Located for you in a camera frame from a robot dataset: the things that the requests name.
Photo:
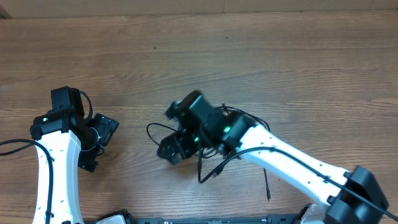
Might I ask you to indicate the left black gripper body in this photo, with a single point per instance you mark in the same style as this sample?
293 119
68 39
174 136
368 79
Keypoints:
104 128

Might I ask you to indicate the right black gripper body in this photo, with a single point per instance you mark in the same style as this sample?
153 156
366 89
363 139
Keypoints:
191 141

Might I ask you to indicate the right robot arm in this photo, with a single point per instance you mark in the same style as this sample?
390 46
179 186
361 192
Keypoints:
337 195

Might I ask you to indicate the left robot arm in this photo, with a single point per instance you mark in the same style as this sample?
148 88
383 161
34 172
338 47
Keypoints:
66 139

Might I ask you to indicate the black aluminium mounting rail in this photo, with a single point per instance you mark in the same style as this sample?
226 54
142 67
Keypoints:
123 216

